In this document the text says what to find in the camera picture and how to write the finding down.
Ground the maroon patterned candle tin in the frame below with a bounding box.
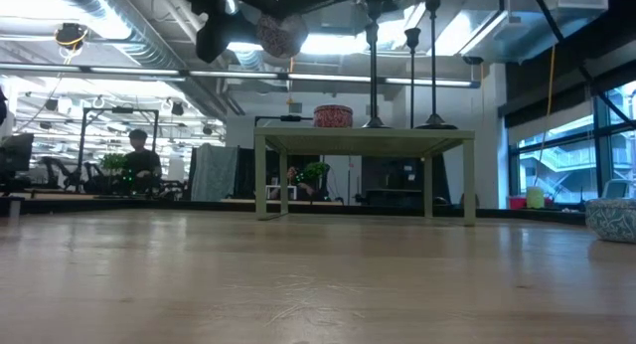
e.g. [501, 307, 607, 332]
[255, 13, 310, 60]

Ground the black candle stick holder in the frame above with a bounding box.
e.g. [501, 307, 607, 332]
[403, 26, 422, 130]
[365, 21, 382, 47]
[415, 0, 459, 131]
[361, 0, 392, 130]

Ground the pink patterned candle tin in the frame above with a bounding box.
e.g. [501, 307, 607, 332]
[312, 103, 355, 129]

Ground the teal patterned candle tin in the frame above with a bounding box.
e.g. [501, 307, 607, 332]
[583, 198, 636, 245]

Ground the ceiling light strip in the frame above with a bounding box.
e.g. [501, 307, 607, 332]
[0, 63, 481, 89]

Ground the green perforated metal shelf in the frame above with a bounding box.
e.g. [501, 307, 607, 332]
[252, 127, 477, 228]

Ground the grey hanging cloth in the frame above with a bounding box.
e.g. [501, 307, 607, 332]
[191, 143, 239, 203]

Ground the small round green plant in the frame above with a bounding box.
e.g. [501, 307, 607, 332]
[304, 160, 328, 186]

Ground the person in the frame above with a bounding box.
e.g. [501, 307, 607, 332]
[285, 165, 319, 201]
[121, 128, 163, 194]

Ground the leafy green office plant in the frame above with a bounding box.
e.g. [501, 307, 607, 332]
[100, 152, 128, 174]

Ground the black cabinet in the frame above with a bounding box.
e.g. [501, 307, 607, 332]
[361, 157, 451, 209]

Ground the black monitor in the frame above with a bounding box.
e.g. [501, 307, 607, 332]
[0, 132, 35, 174]

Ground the yellow-green container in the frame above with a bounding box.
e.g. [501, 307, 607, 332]
[524, 185, 544, 210]

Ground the white chair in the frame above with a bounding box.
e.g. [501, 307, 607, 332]
[600, 178, 635, 201]

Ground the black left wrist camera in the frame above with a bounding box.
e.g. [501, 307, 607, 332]
[196, 10, 232, 65]

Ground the black rig frame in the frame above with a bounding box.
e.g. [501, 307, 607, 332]
[77, 106, 160, 189]

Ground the yellow cable reel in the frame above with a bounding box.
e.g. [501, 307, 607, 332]
[54, 22, 89, 52]

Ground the rectangular silver duct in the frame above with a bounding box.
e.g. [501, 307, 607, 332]
[461, 0, 610, 65]

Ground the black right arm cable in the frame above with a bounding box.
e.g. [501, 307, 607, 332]
[525, 0, 636, 130]

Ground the yellow hanging cable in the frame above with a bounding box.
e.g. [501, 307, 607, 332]
[534, 0, 562, 186]

